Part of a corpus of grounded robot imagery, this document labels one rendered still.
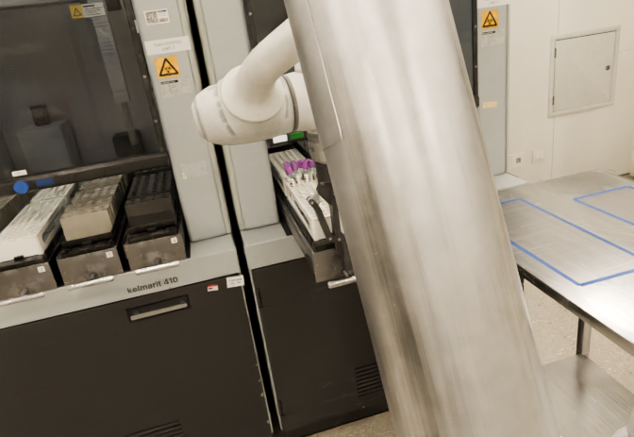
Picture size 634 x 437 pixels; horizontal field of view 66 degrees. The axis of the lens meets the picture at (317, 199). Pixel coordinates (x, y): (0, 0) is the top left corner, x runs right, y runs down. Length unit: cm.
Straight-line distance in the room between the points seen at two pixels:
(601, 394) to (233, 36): 128
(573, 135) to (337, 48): 300
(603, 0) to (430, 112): 298
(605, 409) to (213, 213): 109
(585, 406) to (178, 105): 125
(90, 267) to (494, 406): 110
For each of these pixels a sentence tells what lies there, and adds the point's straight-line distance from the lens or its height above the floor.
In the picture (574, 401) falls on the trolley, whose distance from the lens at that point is 147.
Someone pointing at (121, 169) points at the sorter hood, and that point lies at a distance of 126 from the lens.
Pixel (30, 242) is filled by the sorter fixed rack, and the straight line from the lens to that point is 133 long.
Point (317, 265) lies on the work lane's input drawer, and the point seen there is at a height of 78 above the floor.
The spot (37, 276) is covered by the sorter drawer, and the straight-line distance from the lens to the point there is 132.
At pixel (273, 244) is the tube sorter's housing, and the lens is 127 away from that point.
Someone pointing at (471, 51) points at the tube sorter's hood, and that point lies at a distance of 144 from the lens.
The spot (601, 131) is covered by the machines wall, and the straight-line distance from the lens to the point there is 339.
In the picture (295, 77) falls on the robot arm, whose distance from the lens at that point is 86.
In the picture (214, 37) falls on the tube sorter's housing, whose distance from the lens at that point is 124.
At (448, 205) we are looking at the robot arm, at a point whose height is 115.
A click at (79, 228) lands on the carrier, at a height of 85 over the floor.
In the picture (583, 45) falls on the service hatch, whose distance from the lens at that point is 317.
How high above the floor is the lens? 126
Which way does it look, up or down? 20 degrees down
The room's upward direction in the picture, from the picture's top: 8 degrees counter-clockwise
